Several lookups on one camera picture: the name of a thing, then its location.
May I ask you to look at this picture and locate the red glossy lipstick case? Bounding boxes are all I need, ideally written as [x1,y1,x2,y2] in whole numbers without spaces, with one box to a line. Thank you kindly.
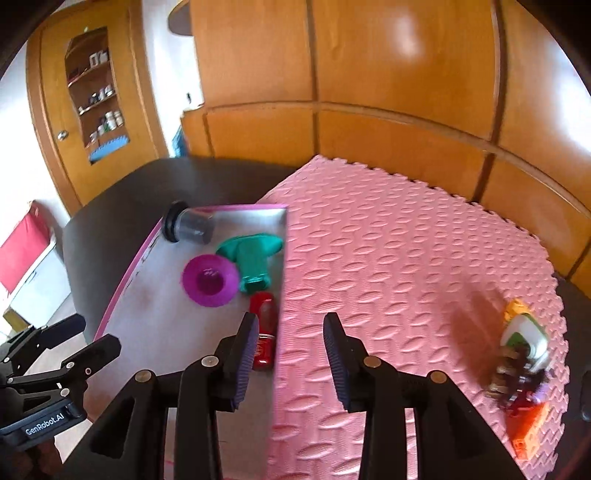
[249,291,279,371]

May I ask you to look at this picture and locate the magenta plastic funnel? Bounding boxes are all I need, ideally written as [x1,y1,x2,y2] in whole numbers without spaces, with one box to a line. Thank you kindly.
[181,254,240,308]

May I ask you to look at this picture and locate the teal plastic funnel piece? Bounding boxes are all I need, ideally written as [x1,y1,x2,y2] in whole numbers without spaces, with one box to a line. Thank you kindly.
[215,233,283,295]

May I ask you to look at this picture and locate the black clear cylindrical container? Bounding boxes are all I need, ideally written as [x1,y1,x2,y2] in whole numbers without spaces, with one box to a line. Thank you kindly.
[161,201,215,245]

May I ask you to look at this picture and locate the dark brown ridged piece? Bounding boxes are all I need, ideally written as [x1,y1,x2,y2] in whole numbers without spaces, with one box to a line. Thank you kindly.
[486,344,528,405]

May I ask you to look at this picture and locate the green white round gadget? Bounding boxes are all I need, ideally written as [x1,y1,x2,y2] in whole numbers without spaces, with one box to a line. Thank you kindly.
[500,313,550,374]

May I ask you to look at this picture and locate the orange plastic clip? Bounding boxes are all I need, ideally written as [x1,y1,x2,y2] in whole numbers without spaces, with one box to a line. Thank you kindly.
[503,298,532,324]

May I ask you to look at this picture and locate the purple embossed oval case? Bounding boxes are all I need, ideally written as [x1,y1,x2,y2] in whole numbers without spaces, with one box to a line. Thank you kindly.
[531,376,551,404]

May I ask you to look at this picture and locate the pink white cardboard box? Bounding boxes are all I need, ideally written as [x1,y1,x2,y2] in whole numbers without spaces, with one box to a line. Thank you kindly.
[84,204,287,479]

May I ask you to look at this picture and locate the pink foam puzzle mat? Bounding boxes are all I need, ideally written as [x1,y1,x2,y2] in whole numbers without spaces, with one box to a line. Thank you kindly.
[264,156,570,479]

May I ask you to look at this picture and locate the red block toy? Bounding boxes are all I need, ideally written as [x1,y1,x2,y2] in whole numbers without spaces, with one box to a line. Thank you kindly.
[504,388,541,415]

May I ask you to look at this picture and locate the orange linked cubes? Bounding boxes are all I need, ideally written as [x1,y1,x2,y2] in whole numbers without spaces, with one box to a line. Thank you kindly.
[506,402,550,460]

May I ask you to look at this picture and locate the black table face cushion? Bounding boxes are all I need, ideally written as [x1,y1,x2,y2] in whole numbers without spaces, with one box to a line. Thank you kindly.
[579,369,591,423]

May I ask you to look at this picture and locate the wooden cabinet with shelves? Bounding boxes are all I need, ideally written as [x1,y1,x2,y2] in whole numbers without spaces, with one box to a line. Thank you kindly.
[26,1,167,214]

